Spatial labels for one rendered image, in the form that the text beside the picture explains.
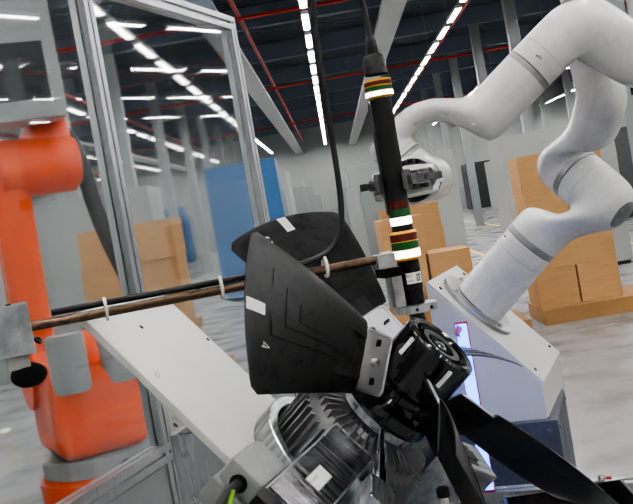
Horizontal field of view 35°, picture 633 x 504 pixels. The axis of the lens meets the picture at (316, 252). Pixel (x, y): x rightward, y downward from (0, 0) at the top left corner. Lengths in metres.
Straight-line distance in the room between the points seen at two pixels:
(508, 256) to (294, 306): 0.98
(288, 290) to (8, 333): 0.39
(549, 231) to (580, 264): 7.64
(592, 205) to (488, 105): 0.48
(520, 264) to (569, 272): 7.59
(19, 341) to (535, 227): 1.19
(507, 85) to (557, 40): 0.11
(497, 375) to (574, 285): 7.65
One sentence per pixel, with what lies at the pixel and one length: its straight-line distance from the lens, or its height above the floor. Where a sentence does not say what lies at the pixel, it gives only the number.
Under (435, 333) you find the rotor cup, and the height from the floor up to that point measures 1.24.
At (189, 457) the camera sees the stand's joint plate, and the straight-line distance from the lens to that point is 1.57.
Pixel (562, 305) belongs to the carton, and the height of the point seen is 0.14.
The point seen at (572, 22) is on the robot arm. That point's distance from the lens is 1.82.
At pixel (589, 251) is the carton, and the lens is 9.87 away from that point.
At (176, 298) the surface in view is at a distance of 1.49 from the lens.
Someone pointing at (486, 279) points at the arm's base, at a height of 1.23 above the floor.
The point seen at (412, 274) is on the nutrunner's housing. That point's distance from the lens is 1.58.
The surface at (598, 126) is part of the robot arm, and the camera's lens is 2.08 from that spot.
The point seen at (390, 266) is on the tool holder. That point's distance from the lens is 1.57.
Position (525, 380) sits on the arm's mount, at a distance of 2.21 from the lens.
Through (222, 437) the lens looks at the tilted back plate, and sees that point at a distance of 1.49.
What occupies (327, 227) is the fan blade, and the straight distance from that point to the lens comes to 1.68.
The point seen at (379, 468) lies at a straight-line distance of 1.36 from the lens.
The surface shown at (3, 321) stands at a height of 1.37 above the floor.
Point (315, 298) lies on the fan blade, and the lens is 1.37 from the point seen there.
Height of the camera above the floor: 1.45
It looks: 2 degrees down
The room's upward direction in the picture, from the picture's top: 10 degrees counter-clockwise
